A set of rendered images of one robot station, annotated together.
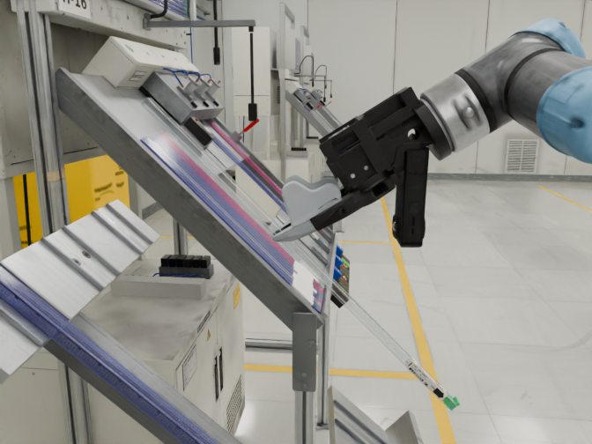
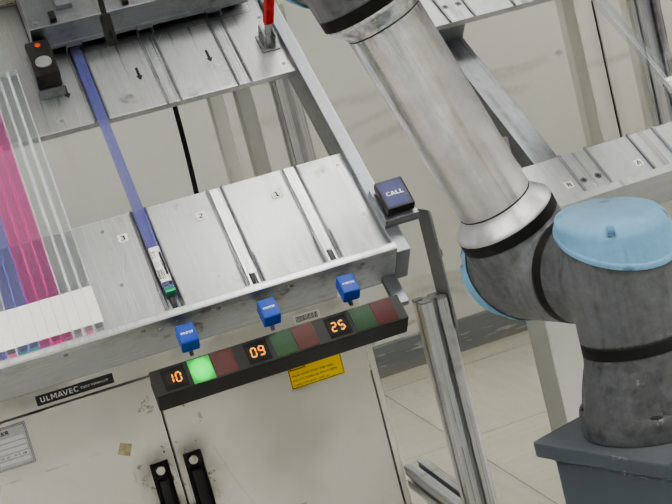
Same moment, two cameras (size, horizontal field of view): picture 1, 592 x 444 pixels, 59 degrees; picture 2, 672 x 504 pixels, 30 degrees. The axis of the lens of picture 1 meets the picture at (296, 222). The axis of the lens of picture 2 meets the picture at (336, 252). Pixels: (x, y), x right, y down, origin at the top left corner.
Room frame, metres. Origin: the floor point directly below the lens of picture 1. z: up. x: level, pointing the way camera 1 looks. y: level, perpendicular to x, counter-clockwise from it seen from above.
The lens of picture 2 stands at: (-0.44, -1.49, 1.01)
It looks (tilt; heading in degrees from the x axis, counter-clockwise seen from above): 9 degrees down; 69
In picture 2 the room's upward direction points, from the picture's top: 14 degrees counter-clockwise
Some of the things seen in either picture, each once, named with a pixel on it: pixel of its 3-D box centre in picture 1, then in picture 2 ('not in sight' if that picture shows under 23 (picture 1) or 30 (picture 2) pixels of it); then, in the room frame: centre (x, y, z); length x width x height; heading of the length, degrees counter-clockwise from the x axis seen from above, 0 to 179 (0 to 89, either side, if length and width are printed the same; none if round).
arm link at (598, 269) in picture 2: not in sight; (616, 267); (0.26, -0.40, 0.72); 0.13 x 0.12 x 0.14; 99
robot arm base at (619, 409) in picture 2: not in sight; (644, 374); (0.26, -0.41, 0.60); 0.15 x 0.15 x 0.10
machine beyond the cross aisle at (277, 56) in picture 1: (277, 120); not in sight; (4.93, 0.17, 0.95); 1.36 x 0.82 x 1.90; 84
